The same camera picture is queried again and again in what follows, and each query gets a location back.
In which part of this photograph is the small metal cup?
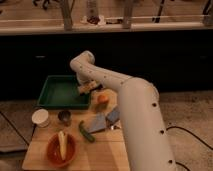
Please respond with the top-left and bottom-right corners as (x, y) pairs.
(58, 110), (71, 126)

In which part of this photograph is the green plastic tray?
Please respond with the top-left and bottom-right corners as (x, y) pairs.
(37, 75), (91, 110)

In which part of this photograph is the blue sponge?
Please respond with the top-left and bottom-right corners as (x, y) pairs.
(106, 107), (119, 125)

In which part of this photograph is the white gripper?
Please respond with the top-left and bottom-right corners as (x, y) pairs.
(78, 81), (101, 95)

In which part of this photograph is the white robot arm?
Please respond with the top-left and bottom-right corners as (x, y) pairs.
(70, 51), (177, 171)

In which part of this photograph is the green chili pepper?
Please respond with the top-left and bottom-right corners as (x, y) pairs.
(78, 121), (95, 143)

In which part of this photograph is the grey blue cloth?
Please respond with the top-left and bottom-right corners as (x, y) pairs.
(88, 113), (107, 133)

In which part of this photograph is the orange bowl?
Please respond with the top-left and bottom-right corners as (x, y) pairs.
(45, 134), (76, 168)

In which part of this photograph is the orange fruit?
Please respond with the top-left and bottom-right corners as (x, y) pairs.
(97, 94), (109, 104)

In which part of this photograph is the metal spoon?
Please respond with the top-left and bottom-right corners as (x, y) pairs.
(110, 125), (121, 130)

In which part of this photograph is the white paper cup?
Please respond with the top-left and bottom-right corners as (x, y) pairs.
(32, 109), (50, 127)

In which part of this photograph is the wooden board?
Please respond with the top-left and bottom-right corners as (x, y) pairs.
(22, 89), (130, 171)

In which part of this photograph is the black cable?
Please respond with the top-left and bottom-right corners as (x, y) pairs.
(0, 111), (37, 148)

